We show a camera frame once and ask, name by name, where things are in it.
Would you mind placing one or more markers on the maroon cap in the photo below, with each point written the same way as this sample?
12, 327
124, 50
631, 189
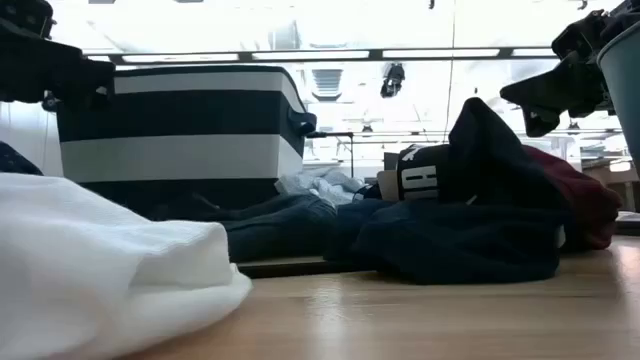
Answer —
590, 205

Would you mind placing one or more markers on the white cloth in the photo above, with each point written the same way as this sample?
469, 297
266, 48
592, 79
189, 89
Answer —
100, 270

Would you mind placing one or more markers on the teal plastic bin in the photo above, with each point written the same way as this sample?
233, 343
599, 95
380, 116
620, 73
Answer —
625, 85

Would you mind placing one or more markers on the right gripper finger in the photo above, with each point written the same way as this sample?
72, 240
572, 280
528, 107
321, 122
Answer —
560, 87
540, 122

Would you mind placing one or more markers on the light blue cloth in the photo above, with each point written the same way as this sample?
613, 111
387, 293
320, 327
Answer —
325, 187

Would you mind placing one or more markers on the navy dotted cloth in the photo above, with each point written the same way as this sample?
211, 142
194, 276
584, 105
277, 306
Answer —
12, 162

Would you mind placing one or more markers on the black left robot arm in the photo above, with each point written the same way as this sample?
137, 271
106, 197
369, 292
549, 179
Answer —
25, 15

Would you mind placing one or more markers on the navy white striped fabric bin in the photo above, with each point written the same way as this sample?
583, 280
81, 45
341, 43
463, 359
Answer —
175, 155

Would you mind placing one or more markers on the black hanging ceiling device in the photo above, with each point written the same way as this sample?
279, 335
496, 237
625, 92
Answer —
392, 80

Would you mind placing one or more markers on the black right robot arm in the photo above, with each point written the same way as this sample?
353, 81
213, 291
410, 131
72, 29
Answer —
622, 17

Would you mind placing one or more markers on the plain navy cloth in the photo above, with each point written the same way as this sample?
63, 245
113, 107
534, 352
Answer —
450, 245

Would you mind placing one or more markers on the dark grey cloth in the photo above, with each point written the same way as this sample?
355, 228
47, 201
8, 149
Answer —
280, 225

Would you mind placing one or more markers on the black cap white lettering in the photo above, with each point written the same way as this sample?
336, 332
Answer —
425, 157

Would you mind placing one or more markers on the black overhead frame bar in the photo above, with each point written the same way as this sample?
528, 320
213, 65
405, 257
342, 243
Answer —
245, 56

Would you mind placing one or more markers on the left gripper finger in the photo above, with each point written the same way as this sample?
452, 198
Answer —
97, 82

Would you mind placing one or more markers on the ceiling air vent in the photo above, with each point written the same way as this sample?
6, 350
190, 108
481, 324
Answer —
327, 85

